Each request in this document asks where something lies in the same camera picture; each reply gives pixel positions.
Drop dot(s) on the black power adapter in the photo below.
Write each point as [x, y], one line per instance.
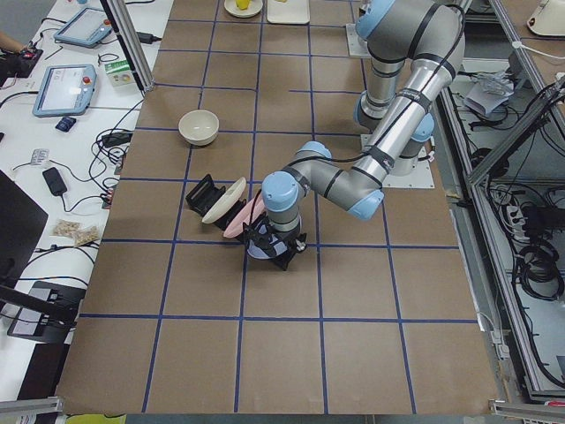
[116, 139]

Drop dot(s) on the far teach pendant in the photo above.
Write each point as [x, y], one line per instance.
[85, 29]

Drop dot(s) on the yellow lemon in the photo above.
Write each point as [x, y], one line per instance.
[243, 5]

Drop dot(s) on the teach pendant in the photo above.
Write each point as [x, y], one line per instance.
[85, 29]
[66, 90]

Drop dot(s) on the cream rectangular tray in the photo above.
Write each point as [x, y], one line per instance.
[294, 12]

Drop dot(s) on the bag of wooden pieces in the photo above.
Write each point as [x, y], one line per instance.
[73, 230]

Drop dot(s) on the blue plate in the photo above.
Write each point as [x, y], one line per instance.
[274, 253]

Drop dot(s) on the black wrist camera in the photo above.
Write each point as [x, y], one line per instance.
[258, 245]

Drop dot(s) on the near teach pendant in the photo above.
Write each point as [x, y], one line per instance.
[66, 90]

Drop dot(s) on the green white box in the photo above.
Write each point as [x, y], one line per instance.
[119, 73]

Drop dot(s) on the round cream lemon plate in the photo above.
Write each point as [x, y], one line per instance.
[254, 9]

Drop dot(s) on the aluminium frame post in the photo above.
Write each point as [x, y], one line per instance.
[121, 23]

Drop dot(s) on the cream ceramic bowl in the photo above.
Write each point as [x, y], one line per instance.
[199, 127]

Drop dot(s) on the black smartphone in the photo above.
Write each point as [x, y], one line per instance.
[54, 181]

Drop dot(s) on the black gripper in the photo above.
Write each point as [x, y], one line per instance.
[286, 238]

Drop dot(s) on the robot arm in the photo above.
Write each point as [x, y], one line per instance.
[416, 49]
[392, 31]

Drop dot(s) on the black dish rack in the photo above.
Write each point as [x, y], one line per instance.
[203, 196]

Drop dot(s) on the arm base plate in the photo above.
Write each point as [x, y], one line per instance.
[411, 169]
[357, 47]

